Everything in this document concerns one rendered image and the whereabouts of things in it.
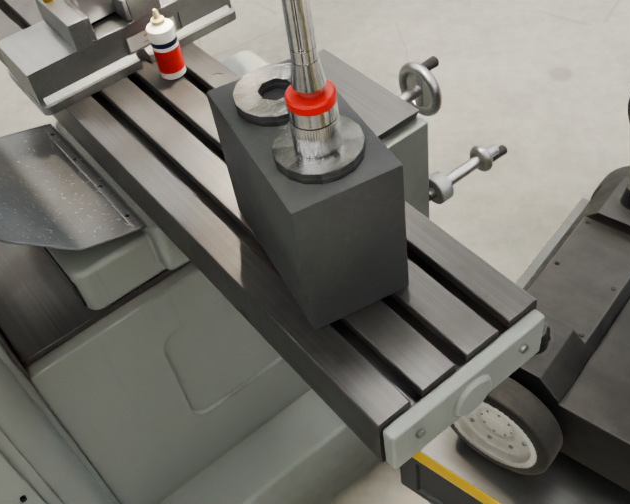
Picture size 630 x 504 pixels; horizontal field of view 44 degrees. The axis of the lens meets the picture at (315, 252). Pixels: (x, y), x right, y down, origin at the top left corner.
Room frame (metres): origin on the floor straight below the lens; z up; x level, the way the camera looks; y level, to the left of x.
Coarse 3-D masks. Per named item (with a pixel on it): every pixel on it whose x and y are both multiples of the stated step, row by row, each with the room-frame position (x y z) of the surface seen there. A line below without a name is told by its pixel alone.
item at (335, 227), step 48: (240, 96) 0.67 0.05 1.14; (240, 144) 0.62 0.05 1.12; (288, 144) 0.58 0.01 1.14; (384, 144) 0.57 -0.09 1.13; (240, 192) 0.67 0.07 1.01; (288, 192) 0.53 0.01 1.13; (336, 192) 0.52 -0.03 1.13; (384, 192) 0.53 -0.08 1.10; (288, 240) 0.53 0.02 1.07; (336, 240) 0.52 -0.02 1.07; (384, 240) 0.53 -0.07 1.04; (288, 288) 0.57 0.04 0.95; (336, 288) 0.51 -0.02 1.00; (384, 288) 0.53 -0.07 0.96
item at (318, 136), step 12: (336, 108) 0.57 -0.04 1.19; (300, 120) 0.56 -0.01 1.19; (312, 120) 0.56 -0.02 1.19; (324, 120) 0.56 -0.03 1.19; (336, 120) 0.57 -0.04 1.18; (300, 132) 0.56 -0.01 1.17; (312, 132) 0.56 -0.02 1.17; (324, 132) 0.56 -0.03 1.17; (336, 132) 0.56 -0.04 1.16; (300, 144) 0.56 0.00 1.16; (312, 144) 0.56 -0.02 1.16; (324, 144) 0.56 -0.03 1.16; (336, 144) 0.56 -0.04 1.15; (312, 156) 0.56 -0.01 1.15; (324, 156) 0.56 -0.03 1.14
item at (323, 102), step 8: (328, 80) 0.59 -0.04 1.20; (288, 88) 0.59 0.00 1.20; (328, 88) 0.58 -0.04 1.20; (288, 96) 0.58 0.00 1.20; (296, 96) 0.58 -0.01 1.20; (320, 96) 0.57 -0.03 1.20; (328, 96) 0.57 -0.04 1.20; (336, 96) 0.57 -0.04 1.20; (288, 104) 0.57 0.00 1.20; (296, 104) 0.56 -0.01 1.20; (304, 104) 0.56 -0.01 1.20; (312, 104) 0.56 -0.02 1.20; (320, 104) 0.56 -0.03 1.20; (328, 104) 0.56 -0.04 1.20; (296, 112) 0.56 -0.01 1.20; (304, 112) 0.56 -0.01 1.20; (312, 112) 0.56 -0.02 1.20; (320, 112) 0.56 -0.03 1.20
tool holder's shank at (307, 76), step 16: (288, 0) 0.57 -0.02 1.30; (304, 0) 0.57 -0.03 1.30; (288, 16) 0.57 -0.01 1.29; (304, 16) 0.57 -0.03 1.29; (288, 32) 0.57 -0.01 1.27; (304, 32) 0.57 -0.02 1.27; (304, 48) 0.57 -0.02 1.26; (304, 64) 0.57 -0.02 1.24; (320, 64) 0.58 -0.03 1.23; (304, 80) 0.57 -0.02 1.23; (320, 80) 0.57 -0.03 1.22; (304, 96) 0.57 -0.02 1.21
